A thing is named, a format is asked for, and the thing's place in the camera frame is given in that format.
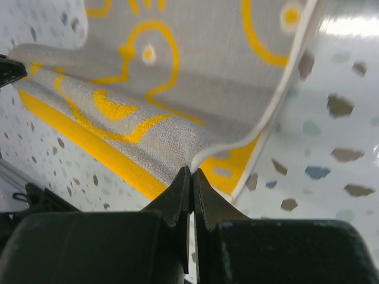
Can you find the black metal base rail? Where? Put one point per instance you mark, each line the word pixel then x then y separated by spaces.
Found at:
pixel 37 201

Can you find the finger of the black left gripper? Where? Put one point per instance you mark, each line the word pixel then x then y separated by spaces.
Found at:
pixel 10 71

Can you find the yellow grey patterned towel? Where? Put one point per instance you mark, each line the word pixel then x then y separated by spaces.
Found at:
pixel 161 85

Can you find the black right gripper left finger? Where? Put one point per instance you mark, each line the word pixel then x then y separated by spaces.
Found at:
pixel 146 246

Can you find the aluminium frame rail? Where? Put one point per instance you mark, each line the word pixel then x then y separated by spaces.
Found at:
pixel 14 177

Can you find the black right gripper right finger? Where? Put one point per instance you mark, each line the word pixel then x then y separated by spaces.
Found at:
pixel 233 248

